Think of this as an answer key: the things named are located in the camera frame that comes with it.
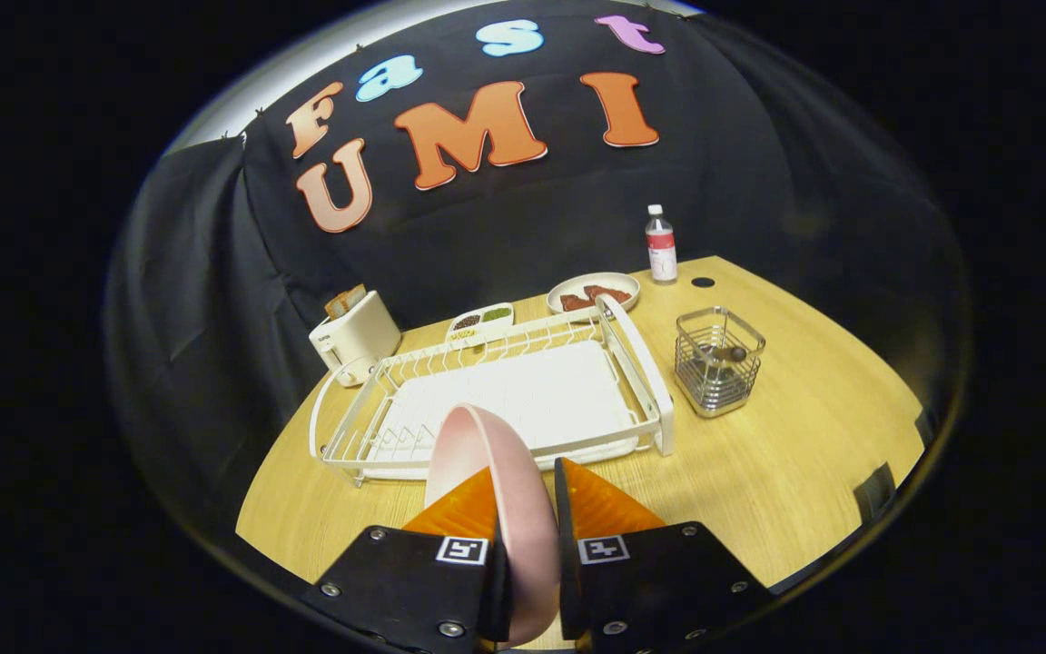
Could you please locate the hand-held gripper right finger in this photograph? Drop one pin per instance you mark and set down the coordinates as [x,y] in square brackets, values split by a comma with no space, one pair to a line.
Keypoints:
[650,590]

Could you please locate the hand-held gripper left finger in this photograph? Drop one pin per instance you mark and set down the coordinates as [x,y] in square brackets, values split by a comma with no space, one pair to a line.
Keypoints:
[414,590]

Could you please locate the pink plate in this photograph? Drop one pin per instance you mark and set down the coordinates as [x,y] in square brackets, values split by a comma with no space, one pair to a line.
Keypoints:
[523,527]

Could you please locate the white dish rack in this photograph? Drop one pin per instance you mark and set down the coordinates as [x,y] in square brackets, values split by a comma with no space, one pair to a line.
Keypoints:
[541,400]

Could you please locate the white divided condiment dish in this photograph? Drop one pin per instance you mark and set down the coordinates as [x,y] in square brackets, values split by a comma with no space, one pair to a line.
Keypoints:
[479,322]

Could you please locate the white plate with meat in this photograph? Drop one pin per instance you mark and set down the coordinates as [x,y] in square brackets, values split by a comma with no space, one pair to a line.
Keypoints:
[618,283]

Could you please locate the white toaster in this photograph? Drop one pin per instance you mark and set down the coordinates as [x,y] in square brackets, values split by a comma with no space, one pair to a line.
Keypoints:
[360,341]

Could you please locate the toast slice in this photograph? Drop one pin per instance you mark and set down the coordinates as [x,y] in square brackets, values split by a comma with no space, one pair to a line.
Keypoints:
[337,307]
[355,296]

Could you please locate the brown meat slice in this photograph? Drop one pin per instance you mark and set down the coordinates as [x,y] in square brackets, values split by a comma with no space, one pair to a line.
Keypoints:
[573,302]
[609,294]

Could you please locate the clear bottle red label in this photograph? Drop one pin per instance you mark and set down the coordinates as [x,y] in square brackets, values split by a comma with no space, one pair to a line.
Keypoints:
[661,250]

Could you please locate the black backdrop cloth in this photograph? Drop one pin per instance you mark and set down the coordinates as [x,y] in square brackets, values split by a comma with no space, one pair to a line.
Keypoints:
[505,227]

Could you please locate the black table edge bracket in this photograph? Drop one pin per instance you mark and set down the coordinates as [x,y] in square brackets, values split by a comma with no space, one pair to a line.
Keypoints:
[922,427]
[875,492]

